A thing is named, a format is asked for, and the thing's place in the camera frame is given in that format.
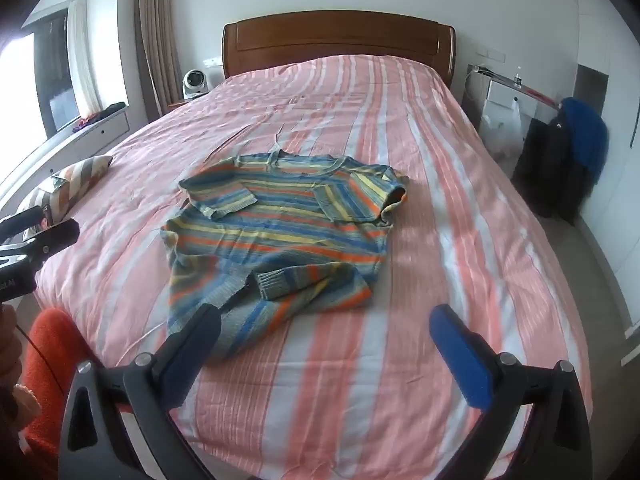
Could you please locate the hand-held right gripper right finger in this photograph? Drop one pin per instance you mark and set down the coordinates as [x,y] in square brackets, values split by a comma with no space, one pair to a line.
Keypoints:
[462,360]

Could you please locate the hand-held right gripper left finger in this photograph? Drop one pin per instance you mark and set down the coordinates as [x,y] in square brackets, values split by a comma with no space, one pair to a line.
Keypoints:
[192,345]

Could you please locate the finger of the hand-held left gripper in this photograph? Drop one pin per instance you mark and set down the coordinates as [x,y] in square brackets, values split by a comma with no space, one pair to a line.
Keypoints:
[27,219]
[52,237]

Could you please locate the striped knit sweater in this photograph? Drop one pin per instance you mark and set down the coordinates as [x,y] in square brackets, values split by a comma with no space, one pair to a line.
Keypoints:
[280,240]

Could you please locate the person's left forearm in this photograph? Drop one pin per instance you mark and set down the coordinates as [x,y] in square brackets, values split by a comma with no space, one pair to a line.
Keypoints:
[47,360]

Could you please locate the dark clothes pile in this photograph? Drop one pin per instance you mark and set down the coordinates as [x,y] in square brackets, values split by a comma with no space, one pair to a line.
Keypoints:
[102,112]

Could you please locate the person's left hand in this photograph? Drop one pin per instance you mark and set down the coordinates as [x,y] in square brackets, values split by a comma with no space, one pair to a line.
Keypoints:
[7,345]

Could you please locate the chevron striped pillow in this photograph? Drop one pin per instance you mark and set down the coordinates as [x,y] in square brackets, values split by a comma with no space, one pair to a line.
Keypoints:
[75,180]

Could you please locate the white window bench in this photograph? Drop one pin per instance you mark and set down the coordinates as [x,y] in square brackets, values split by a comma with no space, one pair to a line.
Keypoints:
[100,132]

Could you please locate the window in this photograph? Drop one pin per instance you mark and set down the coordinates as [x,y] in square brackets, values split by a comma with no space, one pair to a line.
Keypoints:
[30,75]

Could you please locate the pink striped bed cover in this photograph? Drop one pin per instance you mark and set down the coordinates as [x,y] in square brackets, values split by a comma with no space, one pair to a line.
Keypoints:
[450,210]

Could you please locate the wooden nightstand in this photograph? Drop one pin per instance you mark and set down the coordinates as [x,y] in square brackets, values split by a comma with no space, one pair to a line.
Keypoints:
[177,105]

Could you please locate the white desk fan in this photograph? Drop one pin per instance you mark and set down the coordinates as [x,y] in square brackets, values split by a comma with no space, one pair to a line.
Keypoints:
[195,84]

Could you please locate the black and blue bag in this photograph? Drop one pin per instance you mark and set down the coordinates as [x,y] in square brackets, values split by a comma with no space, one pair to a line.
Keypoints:
[545,165]

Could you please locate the beige curtain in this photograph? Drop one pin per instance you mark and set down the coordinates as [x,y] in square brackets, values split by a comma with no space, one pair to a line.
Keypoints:
[157,35]

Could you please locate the white plastic bag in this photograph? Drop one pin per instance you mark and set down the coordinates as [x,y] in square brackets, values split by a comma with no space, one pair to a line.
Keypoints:
[502,132]

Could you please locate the white wardrobe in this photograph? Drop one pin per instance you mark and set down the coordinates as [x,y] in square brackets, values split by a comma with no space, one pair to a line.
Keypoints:
[620,160]

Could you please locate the blue fleece garment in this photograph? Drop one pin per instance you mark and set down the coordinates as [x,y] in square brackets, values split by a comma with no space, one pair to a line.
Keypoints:
[585,135]

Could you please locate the wooden headboard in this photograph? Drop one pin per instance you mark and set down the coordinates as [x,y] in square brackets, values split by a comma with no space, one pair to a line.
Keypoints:
[340,40]

